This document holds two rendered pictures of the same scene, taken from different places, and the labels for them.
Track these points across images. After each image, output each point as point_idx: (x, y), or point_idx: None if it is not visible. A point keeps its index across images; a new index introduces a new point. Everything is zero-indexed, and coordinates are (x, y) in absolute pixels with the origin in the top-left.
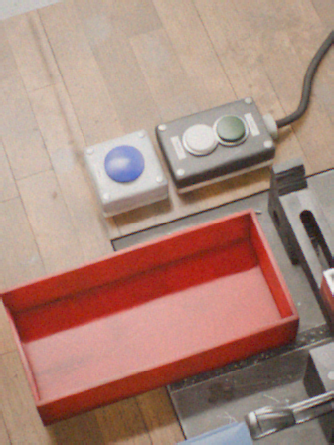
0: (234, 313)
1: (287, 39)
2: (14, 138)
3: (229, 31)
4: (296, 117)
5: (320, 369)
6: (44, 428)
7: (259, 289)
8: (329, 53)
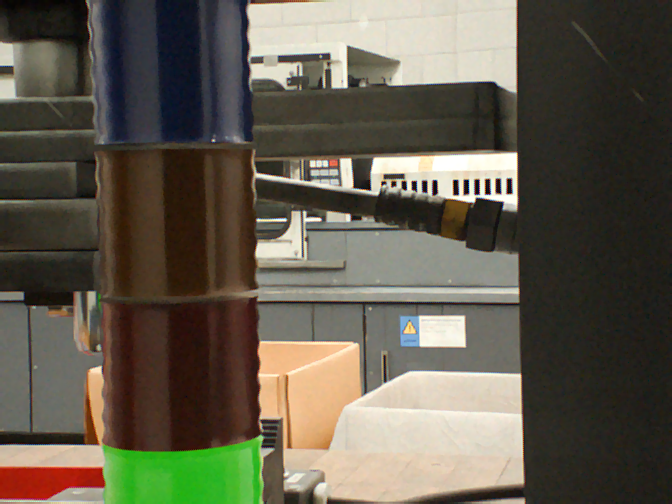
0: None
1: (434, 490)
2: None
3: (374, 478)
4: (363, 503)
5: (56, 497)
6: None
7: None
8: (473, 502)
